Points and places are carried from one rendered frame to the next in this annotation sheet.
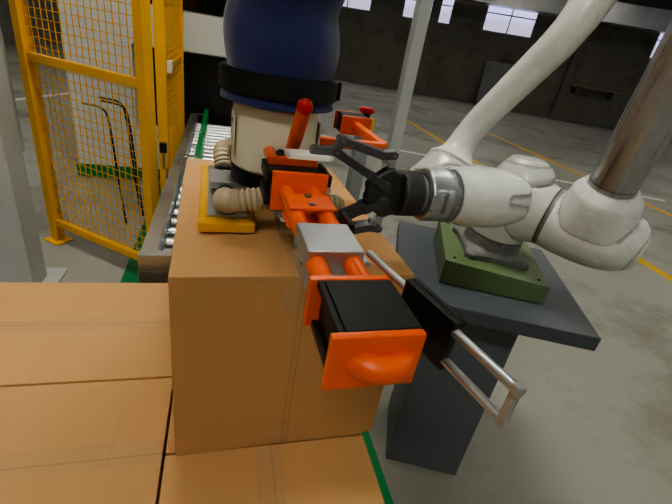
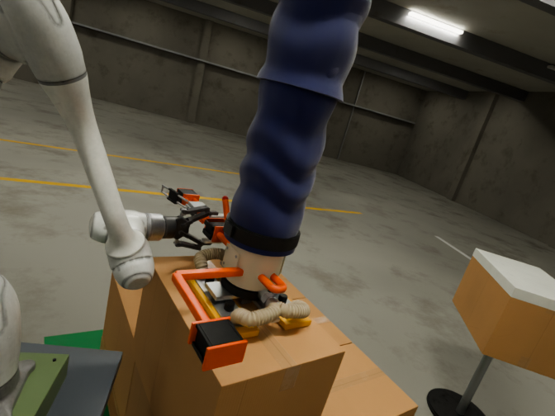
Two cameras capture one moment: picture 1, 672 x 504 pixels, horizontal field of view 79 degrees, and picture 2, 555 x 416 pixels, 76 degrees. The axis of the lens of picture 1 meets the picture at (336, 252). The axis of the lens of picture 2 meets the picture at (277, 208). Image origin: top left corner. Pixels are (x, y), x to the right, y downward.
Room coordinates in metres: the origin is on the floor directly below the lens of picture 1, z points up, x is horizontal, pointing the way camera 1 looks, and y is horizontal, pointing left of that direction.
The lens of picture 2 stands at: (1.79, -0.13, 1.54)
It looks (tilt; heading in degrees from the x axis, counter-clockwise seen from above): 15 degrees down; 161
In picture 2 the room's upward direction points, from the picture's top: 16 degrees clockwise
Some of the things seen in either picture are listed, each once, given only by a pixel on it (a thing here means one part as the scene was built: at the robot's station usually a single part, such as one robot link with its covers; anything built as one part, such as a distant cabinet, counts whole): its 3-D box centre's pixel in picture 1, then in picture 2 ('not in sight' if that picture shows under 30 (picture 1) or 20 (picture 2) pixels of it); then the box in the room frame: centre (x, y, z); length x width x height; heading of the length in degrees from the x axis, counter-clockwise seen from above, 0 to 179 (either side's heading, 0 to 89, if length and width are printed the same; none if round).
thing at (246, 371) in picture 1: (269, 280); (224, 351); (0.84, 0.15, 0.74); 0.60 x 0.40 x 0.40; 20
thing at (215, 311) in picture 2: not in sight; (218, 295); (0.88, 0.07, 0.97); 0.34 x 0.10 x 0.05; 19
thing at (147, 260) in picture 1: (252, 262); not in sight; (1.19, 0.27, 0.58); 0.70 x 0.03 x 0.06; 108
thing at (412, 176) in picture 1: (392, 192); (175, 227); (0.65, -0.07, 1.08); 0.09 x 0.07 x 0.08; 109
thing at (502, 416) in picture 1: (401, 287); (177, 200); (0.35, -0.07, 1.08); 0.31 x 0.03 x 0.05; 32
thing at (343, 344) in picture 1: (358, 327); (187, 196); (0.28, -0.03, 1.08); 0.08 x 0.07 x 0.05; 19
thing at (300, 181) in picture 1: (294, 183); (219, 229); (0.61, 0.08, 1.08); 0.10 x 0.08 x 0.06; 109
